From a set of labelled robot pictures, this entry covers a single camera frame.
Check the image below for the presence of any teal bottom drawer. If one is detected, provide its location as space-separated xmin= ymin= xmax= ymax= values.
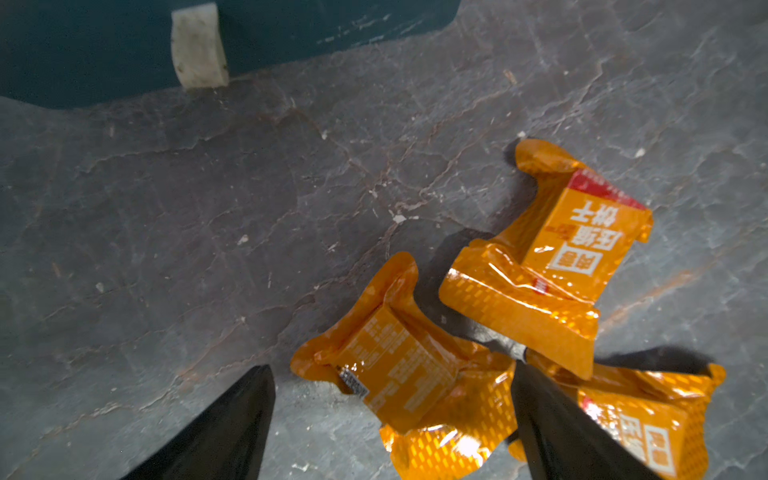
xmin=1 ymin=1 xmax=459 ymax=109

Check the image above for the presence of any orange cookie packet bottom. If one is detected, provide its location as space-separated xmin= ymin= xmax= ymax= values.
xmin=516 ymin=349 xmax=726 ymax=479

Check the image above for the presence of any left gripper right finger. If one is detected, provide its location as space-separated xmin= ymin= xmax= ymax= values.
xmin=511 ymin=363 xmax=658 ymax=480

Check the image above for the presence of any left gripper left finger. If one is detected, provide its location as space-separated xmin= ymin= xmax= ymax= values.
xmin=125 ymin=365 xmax=276 ymax=479

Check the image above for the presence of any orange cookie packet top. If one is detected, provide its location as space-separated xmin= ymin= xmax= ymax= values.
xmin=439 ymin=139 xmax=653 ymax=380

